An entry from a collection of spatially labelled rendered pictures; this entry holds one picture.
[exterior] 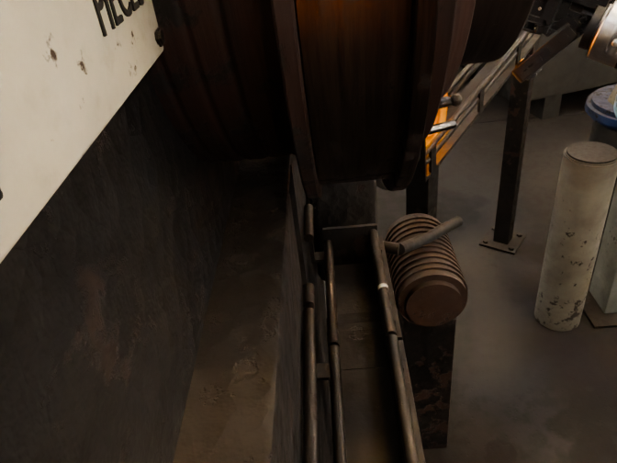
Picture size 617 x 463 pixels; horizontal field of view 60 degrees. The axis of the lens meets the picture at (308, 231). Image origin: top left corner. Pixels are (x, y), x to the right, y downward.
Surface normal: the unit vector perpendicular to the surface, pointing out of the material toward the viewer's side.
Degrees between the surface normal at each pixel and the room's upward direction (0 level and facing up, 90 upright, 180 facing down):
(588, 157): 0
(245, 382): 0
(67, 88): 90
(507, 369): 0
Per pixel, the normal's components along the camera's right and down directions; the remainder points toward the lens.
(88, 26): 0.99, -0.08
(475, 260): -0.10, -0.82
